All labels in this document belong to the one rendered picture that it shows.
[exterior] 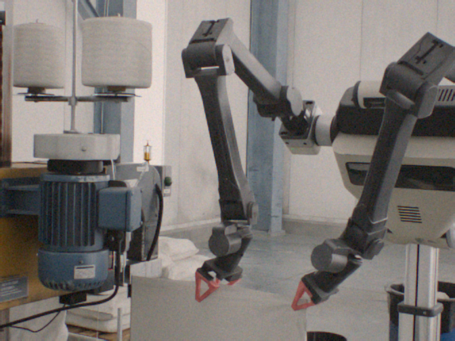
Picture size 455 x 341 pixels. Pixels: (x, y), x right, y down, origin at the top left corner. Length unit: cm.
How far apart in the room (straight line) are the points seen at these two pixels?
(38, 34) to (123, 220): 56
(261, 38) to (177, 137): 230
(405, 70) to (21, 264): 94
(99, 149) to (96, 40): 27
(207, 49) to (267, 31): 903
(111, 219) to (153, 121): 717
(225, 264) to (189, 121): 760
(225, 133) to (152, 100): 703
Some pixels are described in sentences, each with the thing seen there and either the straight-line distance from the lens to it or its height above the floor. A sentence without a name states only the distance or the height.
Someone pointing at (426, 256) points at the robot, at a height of 110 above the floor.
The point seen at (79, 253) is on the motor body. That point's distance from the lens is 163.
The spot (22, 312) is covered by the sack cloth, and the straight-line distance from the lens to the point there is 228.
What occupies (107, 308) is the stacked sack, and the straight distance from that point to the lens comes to 473.
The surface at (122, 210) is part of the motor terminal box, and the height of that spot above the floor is 126.
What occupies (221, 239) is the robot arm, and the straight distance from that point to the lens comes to 174.
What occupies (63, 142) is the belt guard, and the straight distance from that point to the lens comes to 160.
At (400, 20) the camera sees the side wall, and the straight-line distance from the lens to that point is 1021.
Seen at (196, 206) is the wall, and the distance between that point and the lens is 961.
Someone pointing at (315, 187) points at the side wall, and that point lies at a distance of 1054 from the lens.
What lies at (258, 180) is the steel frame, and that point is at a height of 75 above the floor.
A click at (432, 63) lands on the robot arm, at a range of 149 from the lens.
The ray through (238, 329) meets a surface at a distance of 185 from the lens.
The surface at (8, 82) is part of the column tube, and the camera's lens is 180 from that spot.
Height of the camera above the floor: 143
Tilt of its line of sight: 3 degrees down
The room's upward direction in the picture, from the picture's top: 2 degrees clockwise
